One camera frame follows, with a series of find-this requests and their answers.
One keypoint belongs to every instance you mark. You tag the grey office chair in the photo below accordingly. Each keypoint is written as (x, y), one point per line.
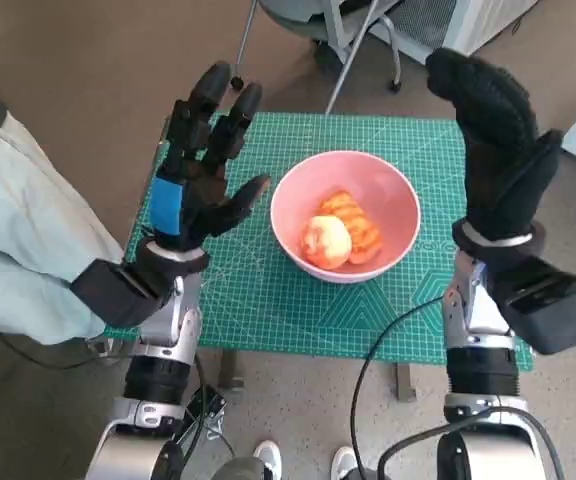
(293, 17)

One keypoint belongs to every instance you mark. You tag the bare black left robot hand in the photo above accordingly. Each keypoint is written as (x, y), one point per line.
(203, 200)

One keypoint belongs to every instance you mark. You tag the white metal frame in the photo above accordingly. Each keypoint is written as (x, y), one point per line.
(340, 25)

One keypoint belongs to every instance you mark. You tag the black bar with metal bracket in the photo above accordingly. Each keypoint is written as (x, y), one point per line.
(210, 405)

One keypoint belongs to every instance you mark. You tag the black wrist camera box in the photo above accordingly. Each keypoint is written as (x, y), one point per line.
(548, 305)
(113, 295)

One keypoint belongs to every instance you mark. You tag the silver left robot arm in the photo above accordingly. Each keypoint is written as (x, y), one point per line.
(168, 320)

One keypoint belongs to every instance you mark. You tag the pink bowl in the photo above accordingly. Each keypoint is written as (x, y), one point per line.
(388, 200)

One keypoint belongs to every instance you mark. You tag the white metal pole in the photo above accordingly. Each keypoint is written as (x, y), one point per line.
(350, 65)

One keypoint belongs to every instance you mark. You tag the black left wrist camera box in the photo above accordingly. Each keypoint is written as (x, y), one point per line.
(113, 295)

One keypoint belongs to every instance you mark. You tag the round toy bread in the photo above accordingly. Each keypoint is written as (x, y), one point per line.
(325, 242)

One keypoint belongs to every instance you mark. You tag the long braided toy bread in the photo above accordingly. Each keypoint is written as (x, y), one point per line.
(363, 230)

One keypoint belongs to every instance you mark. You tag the green cutting mat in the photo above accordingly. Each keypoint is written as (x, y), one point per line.
(278, 320)

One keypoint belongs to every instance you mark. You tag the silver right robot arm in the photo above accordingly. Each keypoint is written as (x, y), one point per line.
(478, 370)

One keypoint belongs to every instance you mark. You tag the person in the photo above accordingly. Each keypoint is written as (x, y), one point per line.
(18, 225)

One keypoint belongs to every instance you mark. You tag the white shoe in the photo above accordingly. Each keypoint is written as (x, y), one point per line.
(268, 457)
(345, 462)

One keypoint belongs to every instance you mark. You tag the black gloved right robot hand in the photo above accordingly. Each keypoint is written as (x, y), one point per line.
(503, 165)

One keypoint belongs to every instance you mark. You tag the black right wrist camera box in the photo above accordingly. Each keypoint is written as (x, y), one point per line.
(548, 305)

